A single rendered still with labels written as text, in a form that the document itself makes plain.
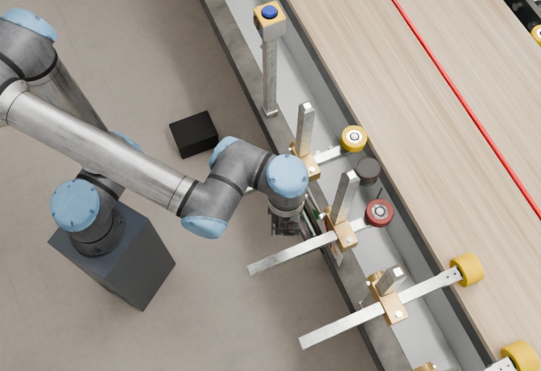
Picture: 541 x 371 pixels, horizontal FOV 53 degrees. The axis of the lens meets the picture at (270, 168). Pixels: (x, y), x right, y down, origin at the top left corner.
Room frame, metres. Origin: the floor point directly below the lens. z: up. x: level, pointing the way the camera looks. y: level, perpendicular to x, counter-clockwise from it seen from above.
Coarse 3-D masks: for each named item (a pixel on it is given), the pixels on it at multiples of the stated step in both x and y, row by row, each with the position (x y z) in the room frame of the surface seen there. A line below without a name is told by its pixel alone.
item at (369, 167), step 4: (364, 160) 0.58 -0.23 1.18; (368, 160) 0.58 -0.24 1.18; (372, 160) 0.58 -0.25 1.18; (360, 164) 0.57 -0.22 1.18; (364, 164) 0.57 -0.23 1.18; (368, 164) 0.57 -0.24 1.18; (372, 164) 0.57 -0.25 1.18; (376, 164) 0.57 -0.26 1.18; (360, 168) 0.56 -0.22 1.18; (364, 168) 0.56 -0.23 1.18; (368, 168) 0.56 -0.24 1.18; (372, 168) 0.56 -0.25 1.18; (376, 168) 0.56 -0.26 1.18; (360, 172) 0.55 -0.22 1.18; (364, 172) 0.55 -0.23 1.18; (368, 172) 0.55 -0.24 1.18; (372, 172) 0.55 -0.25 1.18; (376, 172) 0.55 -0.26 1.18; (364, 176) 0.54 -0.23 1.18; (368, 176) 0.54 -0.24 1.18; (372, 176) 0.54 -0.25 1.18
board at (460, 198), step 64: (320, 0) 1.35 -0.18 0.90; (384, 0) 1.35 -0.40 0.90; (448, 0) 1.35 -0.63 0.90; (384, 64) 1.07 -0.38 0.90; (448, 64) 1.07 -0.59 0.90; (512, 64) 1.07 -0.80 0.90; (384, 128) 0.83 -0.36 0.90; (448, 128) 0.83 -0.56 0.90; (512, 128) 0.83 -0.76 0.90; (448, 192) 0.61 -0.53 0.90; (512, 192) 0.61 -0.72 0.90; (448, 256) 0.42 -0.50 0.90; (512, 256) 0.42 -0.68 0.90; (512, 320) 0.24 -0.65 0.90
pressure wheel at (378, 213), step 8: (376, 200) 0.58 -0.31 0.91; (384, 200) 0.58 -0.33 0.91; (368, 208) 0.56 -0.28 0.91; (376, 208) 0.56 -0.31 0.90; (384, 208) 0.56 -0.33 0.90; (392, 208) 0.56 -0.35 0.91; (368, 216) 0.53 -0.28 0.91; (376, 216) 0.53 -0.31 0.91; (384, 216) 0.53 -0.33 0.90; (392, 216) 0.53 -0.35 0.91; (376, 224) 0.51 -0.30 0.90; (384, 224) 0.51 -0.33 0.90
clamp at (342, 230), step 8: (328, 208) 0.57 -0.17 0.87; (328, 216) 0.55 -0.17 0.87; (328, 224) 0.53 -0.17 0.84; (344, 224) 0.52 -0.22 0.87; (336, 232) 0.50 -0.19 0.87; (344, 232) 0.50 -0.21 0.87; (352, 232) 0.50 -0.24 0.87; (344, 240) 0.48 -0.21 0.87; (344, 248) 0.45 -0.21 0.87; (352, 248) 0.46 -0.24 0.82
